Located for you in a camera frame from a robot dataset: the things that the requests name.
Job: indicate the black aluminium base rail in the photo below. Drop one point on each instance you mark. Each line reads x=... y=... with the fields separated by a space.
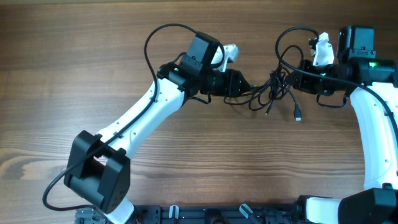
x=277 y=213

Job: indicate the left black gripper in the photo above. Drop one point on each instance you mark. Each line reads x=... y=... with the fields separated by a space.
x=230 y=87

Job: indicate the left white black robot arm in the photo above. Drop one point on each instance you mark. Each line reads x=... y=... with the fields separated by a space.
x=99 y=165

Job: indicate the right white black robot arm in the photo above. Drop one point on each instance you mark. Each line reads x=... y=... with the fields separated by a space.
x=370 y=84

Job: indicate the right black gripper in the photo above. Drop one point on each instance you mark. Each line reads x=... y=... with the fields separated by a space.
x=301 y=83

